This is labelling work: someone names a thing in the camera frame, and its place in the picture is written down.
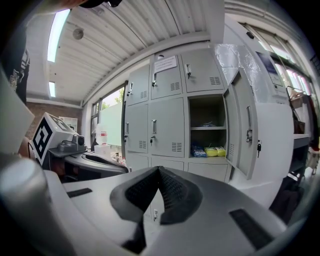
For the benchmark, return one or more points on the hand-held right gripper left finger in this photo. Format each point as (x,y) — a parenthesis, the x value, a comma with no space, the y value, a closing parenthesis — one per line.
(100,207)

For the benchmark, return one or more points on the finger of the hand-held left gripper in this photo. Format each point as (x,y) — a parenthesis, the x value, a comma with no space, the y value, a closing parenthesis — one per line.
(95,171)
(105,158)

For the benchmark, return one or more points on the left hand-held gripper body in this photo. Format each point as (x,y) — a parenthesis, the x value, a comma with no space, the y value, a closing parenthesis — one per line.
(47,135)

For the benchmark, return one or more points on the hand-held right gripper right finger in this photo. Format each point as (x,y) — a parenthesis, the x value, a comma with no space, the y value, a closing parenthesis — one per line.
(212,225)

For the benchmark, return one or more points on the grey metal locker cabinet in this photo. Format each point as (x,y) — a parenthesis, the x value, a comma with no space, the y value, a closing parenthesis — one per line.
(166,125)

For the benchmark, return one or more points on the yellow packet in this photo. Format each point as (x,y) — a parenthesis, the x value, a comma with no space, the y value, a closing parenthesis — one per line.
(215,151)

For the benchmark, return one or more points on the blue white packet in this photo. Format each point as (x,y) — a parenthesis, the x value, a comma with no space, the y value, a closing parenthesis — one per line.
(198,151)

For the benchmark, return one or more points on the locker door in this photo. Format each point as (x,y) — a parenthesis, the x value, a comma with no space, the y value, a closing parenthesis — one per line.
(242,125)

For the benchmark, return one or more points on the white box table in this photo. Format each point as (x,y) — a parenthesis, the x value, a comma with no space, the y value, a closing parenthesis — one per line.
(102,151)

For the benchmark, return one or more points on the white bottle red label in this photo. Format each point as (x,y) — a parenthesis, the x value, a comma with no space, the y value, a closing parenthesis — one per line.
(117,158)

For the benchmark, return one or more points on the clear plastic jug red label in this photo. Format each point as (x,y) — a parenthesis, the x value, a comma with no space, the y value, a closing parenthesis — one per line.
(102,135)

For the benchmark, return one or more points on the short ceiling light strip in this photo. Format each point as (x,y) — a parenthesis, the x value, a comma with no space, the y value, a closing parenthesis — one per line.
(52,88)

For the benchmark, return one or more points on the person's black clothing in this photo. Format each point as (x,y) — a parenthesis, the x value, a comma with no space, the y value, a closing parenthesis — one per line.
(17,62)

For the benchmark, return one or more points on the long ceiling light strip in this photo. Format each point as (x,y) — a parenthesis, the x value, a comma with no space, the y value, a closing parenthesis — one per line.
(58,35)

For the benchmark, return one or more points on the round ceiling detector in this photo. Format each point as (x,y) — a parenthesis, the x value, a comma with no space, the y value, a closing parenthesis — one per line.
(78,33)

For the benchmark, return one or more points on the white paper notice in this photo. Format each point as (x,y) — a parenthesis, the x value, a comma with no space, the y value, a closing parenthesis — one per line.
(165,64)

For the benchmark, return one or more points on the black hanging garment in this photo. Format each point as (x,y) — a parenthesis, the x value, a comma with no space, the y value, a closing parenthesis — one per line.
(313,120)

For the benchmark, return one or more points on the white kiosk machine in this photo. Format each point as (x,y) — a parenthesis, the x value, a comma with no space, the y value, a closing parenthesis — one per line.
(275,87)

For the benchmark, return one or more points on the clear plastic cover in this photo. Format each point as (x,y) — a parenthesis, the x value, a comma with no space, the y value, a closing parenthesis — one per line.
(245,65)

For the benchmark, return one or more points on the grey gripper camera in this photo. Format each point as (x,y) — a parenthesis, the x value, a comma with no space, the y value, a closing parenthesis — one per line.
(75,141)

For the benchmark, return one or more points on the black window frame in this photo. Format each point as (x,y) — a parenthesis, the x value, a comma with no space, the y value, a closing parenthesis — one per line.
(93,112)

